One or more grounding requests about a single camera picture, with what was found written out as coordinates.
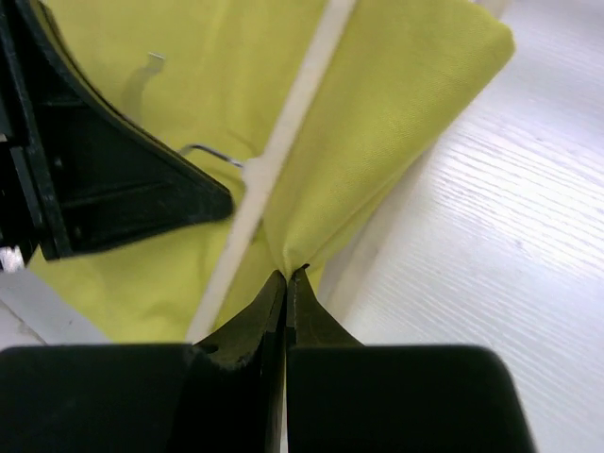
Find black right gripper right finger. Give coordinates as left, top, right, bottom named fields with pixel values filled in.
left=286, top=269, right=535, bottom=452

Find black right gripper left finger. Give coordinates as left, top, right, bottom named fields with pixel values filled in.
left=1, top=273, right=286, bottom=452

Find beige trouser hanger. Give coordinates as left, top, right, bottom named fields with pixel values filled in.
left=121, top=0, right=509, bottom=344

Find yellow trousers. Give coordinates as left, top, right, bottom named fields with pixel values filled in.
left=30, top=1, right=514, bottom=342

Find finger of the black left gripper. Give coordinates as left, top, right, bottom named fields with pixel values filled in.
left=1, top=1, right=234, bottom=260

